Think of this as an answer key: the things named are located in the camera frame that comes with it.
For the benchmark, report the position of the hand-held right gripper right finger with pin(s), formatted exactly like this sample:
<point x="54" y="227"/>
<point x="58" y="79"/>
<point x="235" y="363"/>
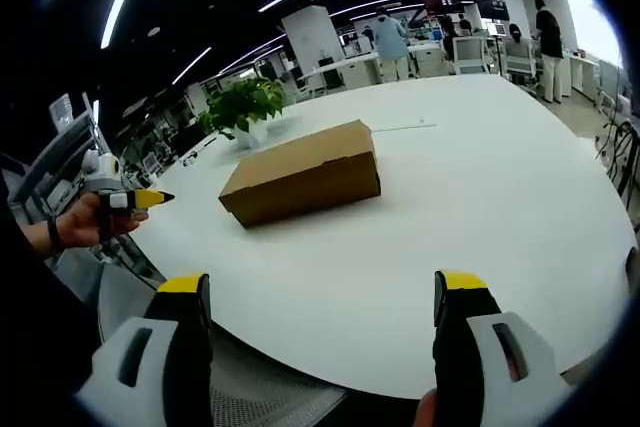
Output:
<point x="475" y="347"/>

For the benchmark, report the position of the black wrist band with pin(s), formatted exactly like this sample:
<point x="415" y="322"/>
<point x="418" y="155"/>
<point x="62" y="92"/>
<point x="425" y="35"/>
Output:
<point x="54" y="234"/>

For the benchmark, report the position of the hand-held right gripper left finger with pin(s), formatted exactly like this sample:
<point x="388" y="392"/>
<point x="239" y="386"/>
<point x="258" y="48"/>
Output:
<point x="175" y="347"/>

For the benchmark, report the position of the green potted plant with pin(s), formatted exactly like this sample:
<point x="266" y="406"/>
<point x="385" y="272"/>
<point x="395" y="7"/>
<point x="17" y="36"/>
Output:
<point x="245" y="109"/>

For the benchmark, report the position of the brown cardboard shoe box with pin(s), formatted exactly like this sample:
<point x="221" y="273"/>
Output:
<point x="305" y="174"/>

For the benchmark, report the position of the white square pillar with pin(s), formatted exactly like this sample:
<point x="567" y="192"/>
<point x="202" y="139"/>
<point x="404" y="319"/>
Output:
<point x="311" y="39"/>

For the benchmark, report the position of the person's right hand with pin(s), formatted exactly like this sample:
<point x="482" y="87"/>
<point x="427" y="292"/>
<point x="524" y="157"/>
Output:
<point x="429" y="409"/>

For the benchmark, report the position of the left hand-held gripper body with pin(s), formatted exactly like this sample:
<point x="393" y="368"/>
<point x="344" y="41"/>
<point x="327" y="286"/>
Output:
<point x="106" y="182"/>

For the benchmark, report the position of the white office desk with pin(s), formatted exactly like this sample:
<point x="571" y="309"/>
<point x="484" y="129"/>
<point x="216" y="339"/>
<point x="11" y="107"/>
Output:
<point x="370" y="64"/>

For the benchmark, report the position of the white office chair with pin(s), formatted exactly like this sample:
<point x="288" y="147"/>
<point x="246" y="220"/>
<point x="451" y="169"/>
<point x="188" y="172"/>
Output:
<point x="473" y="54"/>
<point x="521" y="64"/>

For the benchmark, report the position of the person's left hand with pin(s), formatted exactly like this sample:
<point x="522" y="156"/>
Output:
<point x="87" y="222"/>

